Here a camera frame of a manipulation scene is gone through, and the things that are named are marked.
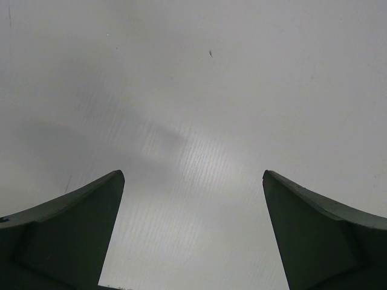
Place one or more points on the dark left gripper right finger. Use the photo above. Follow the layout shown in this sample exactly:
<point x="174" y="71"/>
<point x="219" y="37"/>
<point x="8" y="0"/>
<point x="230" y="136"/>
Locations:
<point x="324" y="244"/>

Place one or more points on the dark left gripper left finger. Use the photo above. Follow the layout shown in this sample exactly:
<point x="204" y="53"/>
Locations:
<point x="62" y="243"/>

